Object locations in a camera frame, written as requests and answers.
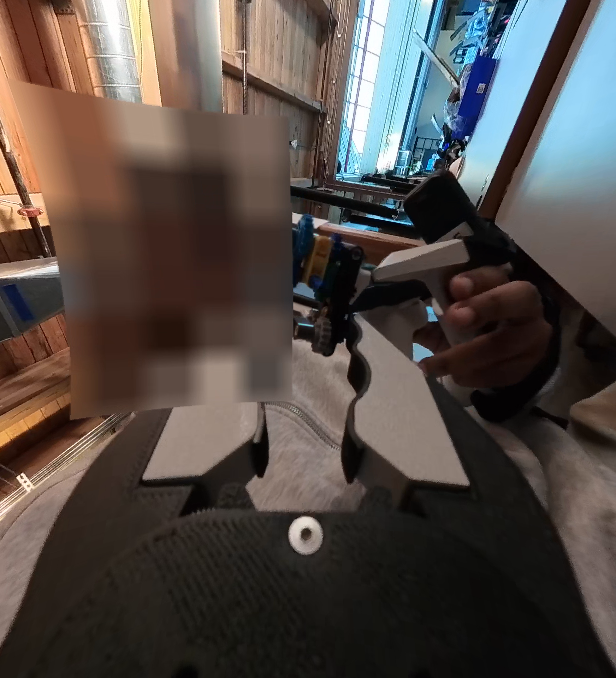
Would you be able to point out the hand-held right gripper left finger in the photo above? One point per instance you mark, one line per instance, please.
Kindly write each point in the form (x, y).
(202, 445)

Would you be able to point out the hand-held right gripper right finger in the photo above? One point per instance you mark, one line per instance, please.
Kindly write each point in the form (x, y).
(403, 423)

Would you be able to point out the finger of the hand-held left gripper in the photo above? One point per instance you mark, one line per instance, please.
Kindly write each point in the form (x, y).
(406, 318)
(424, 260)

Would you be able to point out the blue yellow black lego model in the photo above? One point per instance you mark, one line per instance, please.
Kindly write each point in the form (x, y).
(329, 275)

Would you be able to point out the person's left forearm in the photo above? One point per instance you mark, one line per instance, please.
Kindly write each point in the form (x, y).
(604, 408)

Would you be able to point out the person's left hand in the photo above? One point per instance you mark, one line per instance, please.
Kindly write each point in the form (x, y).
(498, 328)

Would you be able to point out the grey fleece zip jacket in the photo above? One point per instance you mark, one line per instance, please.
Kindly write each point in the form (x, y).
(308, 392)

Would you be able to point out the white table with wooden edge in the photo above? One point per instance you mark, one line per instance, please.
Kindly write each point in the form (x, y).
(578, 132)

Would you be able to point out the large bright window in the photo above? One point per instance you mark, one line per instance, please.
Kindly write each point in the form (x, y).
(363, 79)

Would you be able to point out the dark sprinkler pipe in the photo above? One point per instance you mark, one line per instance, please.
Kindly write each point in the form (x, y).
(6, 143)

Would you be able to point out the black metal table frame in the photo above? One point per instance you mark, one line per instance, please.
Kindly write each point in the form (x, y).
(350, 204)

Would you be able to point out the grey rectangular air duct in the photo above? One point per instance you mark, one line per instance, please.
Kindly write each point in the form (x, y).
(11, 302)

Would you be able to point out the round silver air duct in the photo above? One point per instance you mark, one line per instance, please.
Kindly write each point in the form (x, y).
(109, 47)

